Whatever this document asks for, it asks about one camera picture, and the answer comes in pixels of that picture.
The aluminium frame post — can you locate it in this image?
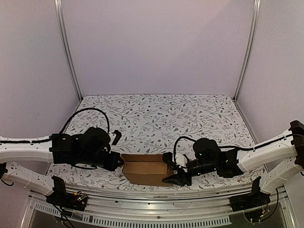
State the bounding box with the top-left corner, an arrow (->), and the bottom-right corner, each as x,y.
233,0 -> 261,102
54,0 -> 83,101

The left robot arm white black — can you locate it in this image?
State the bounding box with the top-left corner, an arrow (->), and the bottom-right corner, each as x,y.
0,127 -> 124,206

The right aluminium frame post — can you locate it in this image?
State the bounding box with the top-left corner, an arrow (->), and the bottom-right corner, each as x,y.
233,0 -> 261,102

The floral patterned table mat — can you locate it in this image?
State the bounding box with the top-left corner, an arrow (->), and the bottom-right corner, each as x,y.
47,95 -> 266,192

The aluminium front rail frame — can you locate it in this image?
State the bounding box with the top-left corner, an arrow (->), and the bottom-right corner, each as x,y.
21,183 -> 298,228

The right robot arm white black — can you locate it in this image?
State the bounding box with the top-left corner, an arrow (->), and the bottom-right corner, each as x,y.
162,120 -> 304,207

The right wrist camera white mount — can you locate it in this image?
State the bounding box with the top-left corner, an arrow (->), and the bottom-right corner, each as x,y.
162,152 -> 190,168

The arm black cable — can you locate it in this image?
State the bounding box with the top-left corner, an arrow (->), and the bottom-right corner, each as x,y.
172,135 -> 293,167
58,108 -> 111,136

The left aluminium frame post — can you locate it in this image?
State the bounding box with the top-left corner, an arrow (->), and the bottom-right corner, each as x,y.
54,0 -> 83,101

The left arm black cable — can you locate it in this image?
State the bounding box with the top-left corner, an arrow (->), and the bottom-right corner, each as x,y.
58,108 -> 111,136

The brown cardboard paper box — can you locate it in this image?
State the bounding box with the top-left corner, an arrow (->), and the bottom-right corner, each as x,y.
122,154 -> 174,187

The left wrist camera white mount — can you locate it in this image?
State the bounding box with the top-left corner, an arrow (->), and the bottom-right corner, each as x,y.
110,130 -> 122,146

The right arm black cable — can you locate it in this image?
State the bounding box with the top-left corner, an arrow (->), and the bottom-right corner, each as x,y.
172,135 -> 293,167

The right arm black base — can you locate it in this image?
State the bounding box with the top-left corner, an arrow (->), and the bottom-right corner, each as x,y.
229,177 -> 270,212

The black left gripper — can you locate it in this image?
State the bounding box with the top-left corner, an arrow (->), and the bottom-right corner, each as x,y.
78,151 -> 124,172

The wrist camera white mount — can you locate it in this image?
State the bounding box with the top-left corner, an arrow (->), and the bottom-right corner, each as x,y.
162,152 -> 190,168
110,130 -> 122,146

